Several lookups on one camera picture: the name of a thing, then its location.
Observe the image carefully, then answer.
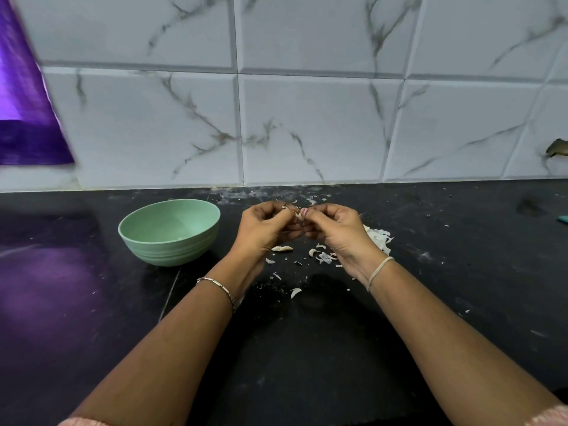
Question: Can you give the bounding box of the pink patterned left sleeve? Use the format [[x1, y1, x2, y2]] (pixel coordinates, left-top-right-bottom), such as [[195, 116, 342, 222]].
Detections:
[[57, 417, 114, 426]]

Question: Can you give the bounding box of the purple cloth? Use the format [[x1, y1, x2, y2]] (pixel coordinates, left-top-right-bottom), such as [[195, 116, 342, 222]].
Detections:
[[0, 0, 76, 167]]

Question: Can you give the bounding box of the person's left forearm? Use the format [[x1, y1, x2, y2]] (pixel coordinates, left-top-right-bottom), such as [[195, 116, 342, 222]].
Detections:
[[69, 270, 254, 424]]

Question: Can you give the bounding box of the mint green bowl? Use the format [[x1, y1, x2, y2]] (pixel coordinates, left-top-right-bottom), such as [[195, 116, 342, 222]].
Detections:
[[117, 198, 222, 268]]

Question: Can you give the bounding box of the person's right forearm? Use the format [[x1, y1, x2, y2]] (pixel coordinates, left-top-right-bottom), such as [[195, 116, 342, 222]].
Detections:
[[366, 262, 562, 424]]

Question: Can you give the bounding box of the silver right wrist bracelet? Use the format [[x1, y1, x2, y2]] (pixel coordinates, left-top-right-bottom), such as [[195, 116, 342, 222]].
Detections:
[[366, 255, 396, 293]]

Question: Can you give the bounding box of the silver wrist bracelet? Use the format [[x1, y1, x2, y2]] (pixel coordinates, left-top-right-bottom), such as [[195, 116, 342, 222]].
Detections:
[[196, 276, 238, 312], [366, 255, 396, 293]]

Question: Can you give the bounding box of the silver left wrist bracelet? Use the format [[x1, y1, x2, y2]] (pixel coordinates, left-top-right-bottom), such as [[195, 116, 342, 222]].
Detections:
[[196, 276, 238, 312]]

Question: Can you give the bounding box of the pink patterned sleeve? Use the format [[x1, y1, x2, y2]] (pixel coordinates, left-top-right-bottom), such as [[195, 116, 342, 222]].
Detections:
[[524, 404, 568, 426], [57, 417, 114, 426]]

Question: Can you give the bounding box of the person's right hand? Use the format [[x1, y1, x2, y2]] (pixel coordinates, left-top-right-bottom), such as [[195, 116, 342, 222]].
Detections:
[[298, 203, 388, 282]]

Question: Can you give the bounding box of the pink patterned right sleeve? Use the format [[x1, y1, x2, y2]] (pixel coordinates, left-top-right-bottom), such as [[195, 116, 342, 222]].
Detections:
[[524, 404, 568, 426]]

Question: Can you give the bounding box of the person's left hand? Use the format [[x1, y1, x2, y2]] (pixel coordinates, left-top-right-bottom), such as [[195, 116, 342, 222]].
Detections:
[[227, 200, 301, 282]]

